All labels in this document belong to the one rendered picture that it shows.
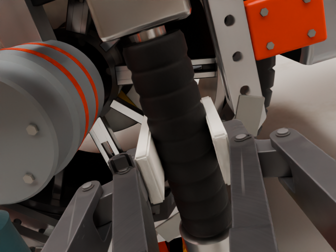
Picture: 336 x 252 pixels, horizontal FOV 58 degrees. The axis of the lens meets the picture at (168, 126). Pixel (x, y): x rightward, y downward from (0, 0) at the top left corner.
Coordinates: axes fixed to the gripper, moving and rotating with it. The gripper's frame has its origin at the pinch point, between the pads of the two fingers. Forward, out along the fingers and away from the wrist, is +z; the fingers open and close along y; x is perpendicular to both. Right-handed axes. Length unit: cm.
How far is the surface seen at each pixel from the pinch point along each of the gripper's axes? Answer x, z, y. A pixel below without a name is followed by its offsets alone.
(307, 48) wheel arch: -5.4, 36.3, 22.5
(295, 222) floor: -83, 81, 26
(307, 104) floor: -83, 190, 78
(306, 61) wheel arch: -7.7, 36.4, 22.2
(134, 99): -7.7, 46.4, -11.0
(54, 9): 14, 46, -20
